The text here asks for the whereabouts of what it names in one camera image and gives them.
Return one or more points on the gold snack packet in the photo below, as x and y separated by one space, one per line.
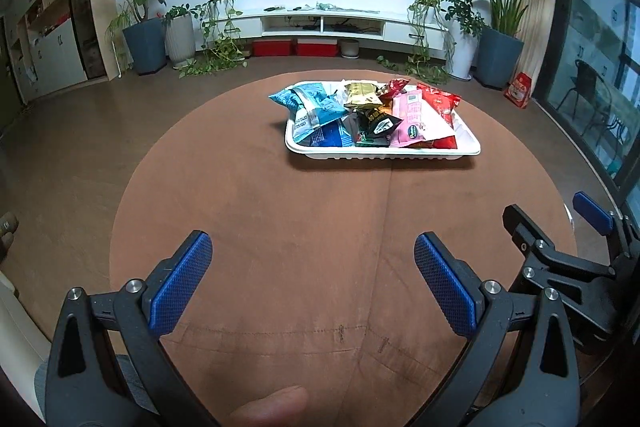
362 94

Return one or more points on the light blue snack packet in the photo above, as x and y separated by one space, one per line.
310 104

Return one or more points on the plant in white ribbed pot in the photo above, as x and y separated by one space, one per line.
180 42

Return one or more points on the glass sliding door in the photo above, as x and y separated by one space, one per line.
595 32

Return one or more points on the leafy plant in white pot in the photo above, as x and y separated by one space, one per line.
462 52

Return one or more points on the pink snack packet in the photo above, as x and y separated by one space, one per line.
412 122

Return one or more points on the black remote control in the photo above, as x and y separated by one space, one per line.
273 8

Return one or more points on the dark blue snack packet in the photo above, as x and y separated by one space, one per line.
332 134

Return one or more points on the brown chocolate packet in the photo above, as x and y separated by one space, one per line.
395 89

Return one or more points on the person's left hand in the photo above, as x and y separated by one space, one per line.
272 409

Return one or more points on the green snack packet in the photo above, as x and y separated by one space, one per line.
372 140

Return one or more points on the small round pot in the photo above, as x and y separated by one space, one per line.
350 48

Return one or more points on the white television cabinet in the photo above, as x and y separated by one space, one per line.
300 24

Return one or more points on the white wall cabinet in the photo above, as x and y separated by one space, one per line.
55 57

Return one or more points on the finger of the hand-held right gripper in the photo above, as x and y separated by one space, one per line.
592 209
550 262

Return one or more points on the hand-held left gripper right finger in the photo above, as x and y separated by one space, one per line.
445 287

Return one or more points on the red paper bag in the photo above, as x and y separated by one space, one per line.
518 91

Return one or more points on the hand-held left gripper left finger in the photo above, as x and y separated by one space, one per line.
180 287

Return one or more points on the black silver snack packet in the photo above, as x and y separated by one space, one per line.
380 122

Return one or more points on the red snack bag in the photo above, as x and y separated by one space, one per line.
442 104

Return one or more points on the white plastic tray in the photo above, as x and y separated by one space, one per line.
380 153

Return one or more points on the black outdoor chair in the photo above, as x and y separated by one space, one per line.
580 92

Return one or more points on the cream chair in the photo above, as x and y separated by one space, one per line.
20 332

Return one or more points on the red storage box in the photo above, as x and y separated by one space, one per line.
272 48
316 48

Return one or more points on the large-leaf plant in blue pot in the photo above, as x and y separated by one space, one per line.
500 57

